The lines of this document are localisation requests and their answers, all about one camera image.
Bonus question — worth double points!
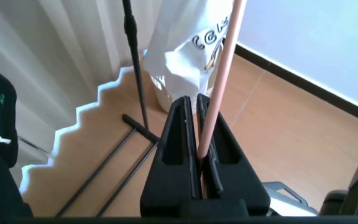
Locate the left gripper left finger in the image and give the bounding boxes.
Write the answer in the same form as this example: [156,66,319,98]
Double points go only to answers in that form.
[140,95,203,217]

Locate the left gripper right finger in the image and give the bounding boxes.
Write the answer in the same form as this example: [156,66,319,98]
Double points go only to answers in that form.
[196,93,271,216]

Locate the pink clothes hanger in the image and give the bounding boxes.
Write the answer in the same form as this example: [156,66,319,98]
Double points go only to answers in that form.
[196,0,248,200]

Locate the white printed garment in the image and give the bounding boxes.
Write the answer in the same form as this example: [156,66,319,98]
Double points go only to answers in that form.
[143,0,234,103]

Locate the white laundry basket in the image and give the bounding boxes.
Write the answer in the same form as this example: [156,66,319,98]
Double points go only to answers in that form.
[153,74,214,113]

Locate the black clothes rack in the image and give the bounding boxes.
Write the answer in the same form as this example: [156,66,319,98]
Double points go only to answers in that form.
[55,0,161,218]

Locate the beige curtain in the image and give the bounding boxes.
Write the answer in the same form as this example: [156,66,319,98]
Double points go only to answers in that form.
[0,0,164,190]

